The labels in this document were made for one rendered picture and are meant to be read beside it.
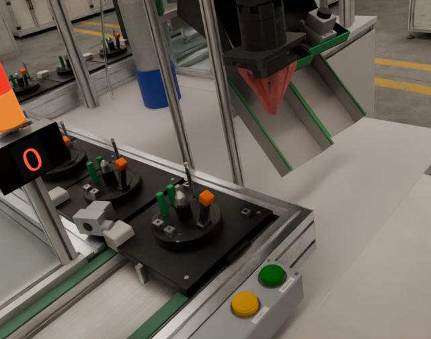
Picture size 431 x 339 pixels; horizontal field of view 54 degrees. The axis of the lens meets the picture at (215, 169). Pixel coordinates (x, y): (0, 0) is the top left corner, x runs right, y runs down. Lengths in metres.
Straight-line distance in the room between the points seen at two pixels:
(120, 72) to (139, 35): 0.48
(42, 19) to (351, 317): 9.34
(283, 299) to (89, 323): 0.34
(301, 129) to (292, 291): 0.39
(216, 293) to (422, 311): 0.34
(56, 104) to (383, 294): 1.52
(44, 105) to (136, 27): 0.55
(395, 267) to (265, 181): 0.41
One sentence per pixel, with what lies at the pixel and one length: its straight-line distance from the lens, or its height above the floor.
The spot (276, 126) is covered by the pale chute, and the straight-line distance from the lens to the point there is 0.94.
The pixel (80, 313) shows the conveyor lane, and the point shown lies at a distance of 0.84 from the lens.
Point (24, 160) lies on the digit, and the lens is 0.72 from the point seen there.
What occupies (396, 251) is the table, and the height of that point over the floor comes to 0.86.
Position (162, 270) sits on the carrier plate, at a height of 0.97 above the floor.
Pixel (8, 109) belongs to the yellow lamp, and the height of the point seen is 1.29.
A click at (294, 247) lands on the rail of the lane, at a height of 0.92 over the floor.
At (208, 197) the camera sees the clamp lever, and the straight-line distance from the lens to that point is 0.73.
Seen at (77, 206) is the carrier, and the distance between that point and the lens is 1.02.
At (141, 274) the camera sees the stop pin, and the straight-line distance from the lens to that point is 0.80.
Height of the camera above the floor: 1.48
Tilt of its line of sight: 31 degrees down
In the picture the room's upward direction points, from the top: 12 degrees counter-clockwise
